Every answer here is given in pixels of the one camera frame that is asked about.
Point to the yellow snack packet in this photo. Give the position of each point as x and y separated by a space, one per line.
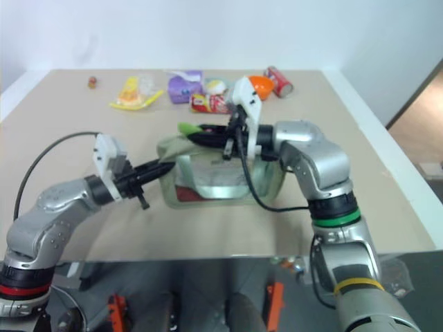
129 95

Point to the orange plastic bowl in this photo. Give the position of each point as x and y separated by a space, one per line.
263 86

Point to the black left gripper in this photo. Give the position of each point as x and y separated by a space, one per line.
127 181

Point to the red soda can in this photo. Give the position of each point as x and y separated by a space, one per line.
279 82

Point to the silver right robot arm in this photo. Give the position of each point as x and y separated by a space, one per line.
322 162

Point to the clear plastic bag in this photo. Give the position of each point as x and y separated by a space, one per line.
398 276

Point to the round yellow white packet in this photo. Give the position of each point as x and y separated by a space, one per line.
216 85

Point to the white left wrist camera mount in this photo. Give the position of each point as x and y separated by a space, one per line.
104 148

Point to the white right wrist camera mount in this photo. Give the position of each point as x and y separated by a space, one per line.
247 100

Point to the clear plastic wrapper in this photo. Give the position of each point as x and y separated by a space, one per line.
147 84

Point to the green pouch with clear window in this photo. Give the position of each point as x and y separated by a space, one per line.
194 193

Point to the red snack packet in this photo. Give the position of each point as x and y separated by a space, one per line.
207 103

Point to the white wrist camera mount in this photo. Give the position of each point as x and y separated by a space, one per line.
104 148
247 100

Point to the purple tissue pack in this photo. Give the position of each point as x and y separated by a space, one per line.
181 86

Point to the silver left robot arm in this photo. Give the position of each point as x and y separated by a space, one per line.
52 221

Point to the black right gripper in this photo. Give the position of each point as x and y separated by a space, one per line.
235 138

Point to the brown wooden door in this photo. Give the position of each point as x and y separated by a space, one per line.
422 110

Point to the orange clamp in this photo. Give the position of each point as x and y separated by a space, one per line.
276 304
117 311

